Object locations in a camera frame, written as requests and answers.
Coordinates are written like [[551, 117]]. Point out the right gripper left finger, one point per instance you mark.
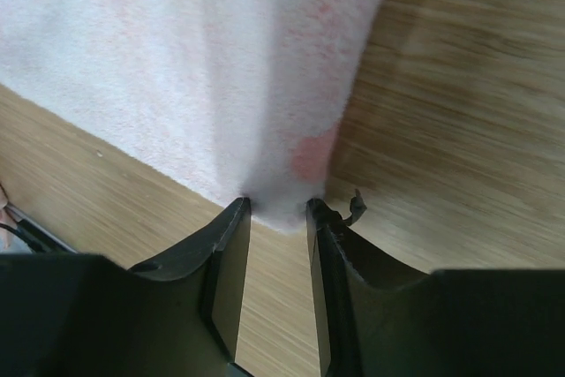
[[174, 314]]

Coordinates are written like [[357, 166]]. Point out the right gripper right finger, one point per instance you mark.
[[376, 316]]

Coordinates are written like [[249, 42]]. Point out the pink rabbit pattern towel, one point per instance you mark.
[[226, 97]]

